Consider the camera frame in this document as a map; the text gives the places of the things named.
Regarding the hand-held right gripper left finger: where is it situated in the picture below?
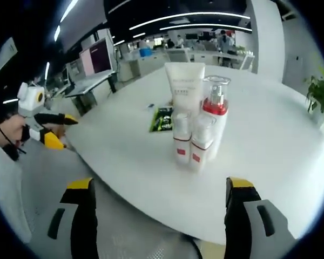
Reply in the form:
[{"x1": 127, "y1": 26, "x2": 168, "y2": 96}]
[{"x1": 44, "y1": 177, "x2": 98, "y2": 259}]

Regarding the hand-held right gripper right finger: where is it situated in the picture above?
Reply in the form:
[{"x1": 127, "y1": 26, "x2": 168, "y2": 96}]
[{"x1": 224, "y1": 176, "x2": 300, "y2": 259}]

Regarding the small white skincare bottle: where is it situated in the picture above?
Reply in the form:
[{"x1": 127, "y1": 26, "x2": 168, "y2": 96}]
[
  {"x1": 172, "y1": 112, "x2": 193, "y2": 168},
  {"x1": 190, "y1": 114, "x2": 217, "y2": 173}
]

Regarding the black green skincare sachet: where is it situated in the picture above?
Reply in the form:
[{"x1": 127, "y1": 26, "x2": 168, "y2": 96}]
[{"x1": 148, "y1": 106, "x2": 174, "y2": 133}]

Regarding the white skincare bottle red collar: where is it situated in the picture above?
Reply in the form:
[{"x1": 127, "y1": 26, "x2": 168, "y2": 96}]
[{"x1": 201, "y1": 75, "x2": 232, "y2": 160}]

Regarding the tall white skincare tube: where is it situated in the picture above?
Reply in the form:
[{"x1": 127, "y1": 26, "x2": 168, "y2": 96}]
[{"x1": 164, "y1": 62, "x2": 206, "y2": 119}]

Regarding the grey office chair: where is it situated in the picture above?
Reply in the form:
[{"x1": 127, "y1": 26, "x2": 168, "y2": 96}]
[{"x1": 21, "y1": 140, "x2": 227, "y2": 259}]

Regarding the white ceiling vent panel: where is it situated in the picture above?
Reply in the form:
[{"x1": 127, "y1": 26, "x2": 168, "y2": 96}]
[{"x1": 0, "y1": 37, "x2": 19, "y2": 79}]

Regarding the person's white shirt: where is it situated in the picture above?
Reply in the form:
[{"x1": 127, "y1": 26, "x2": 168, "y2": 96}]
[{"x1": 0, "y1": 133, "x2": 33, "y2": 243}]

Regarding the bright ceiling light strip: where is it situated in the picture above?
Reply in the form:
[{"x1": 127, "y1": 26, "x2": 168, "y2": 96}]
[{"x1": 59, "y1": 0, "x2": 80, "y2": 17}]

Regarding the white low cabinet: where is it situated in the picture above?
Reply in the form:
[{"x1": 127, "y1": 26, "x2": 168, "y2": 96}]
[{"x1": 118, "y1": 52, "x2": 168, "y2": 81}]

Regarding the white mesh office chair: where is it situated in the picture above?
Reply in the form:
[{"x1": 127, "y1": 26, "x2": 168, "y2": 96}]
[{"x1": 166, "y1": 48, "x2": 192, "y2": 65}]

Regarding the potted green plant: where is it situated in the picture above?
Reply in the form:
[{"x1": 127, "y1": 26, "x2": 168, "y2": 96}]
[{"x1": 305, "y1": 67, "x2": 324, "y2": 130}]

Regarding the white office desk row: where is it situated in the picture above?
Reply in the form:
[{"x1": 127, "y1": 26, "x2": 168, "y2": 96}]
[{"x1": 166, "y1": 48, "x2": 256, "y2": 72}]

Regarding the long ceiling light strip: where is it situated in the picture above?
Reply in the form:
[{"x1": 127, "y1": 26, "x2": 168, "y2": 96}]
[
  {"x1": 129, "y1": 12, "x2": 251, "y2": 31},
  {"x1": 159, "y1": 23, "x2": 253, "y2": 32}
]

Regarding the white frame office chair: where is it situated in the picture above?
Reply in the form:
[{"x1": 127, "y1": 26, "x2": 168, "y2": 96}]
[{"x1": 240, "y1": 53, "x2": 256, "y2": 71}]

